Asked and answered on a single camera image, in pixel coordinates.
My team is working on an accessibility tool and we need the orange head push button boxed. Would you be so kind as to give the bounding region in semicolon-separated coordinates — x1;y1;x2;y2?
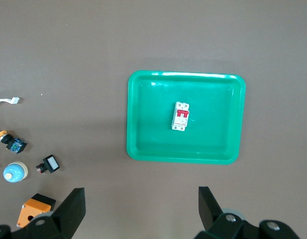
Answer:
0;130;28;154

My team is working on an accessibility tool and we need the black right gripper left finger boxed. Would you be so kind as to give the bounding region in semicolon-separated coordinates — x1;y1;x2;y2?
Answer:
27;188;86;239

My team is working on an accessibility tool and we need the orange box black base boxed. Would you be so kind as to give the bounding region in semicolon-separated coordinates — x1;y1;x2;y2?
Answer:
16;193;56;229

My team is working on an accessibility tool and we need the green plastic tray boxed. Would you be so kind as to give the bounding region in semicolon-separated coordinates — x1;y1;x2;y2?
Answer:
126;70;246;165

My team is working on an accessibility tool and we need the blue dome buzzer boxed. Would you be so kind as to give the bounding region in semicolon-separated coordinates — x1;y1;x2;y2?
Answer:
2;161;28;184

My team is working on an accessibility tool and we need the white red circuit breaker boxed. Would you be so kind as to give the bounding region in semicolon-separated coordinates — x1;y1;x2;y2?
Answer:
171;101;190;132

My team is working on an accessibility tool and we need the small white curved duct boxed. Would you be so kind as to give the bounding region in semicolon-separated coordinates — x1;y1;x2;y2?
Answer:
0;96;21;134

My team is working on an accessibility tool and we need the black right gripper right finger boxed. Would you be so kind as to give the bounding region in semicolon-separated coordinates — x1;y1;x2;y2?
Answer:
195;186;245;239

